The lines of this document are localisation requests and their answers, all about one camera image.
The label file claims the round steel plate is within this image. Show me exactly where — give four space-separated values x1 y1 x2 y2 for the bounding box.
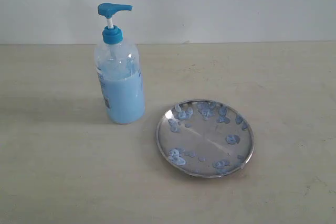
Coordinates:
155 99 255 178

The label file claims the blue soap pump bottle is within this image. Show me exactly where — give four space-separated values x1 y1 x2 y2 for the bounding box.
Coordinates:
94 3 145 124

